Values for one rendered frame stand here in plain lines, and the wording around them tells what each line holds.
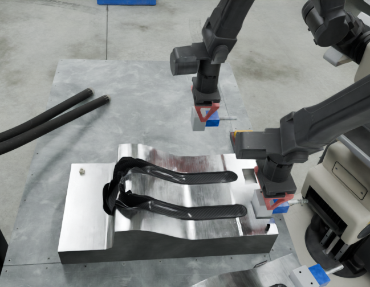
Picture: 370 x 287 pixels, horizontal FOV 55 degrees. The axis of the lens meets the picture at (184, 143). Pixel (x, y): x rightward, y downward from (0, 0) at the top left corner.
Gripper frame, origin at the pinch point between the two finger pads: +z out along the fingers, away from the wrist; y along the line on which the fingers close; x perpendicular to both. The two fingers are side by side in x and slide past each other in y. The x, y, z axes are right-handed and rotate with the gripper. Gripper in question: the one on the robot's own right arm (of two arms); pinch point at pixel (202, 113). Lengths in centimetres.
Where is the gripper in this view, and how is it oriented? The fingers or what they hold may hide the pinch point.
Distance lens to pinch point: 102.7
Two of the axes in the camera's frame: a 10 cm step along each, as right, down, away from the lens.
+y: 1.0, 7.1, -7.0
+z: -0.8, 7.1, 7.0
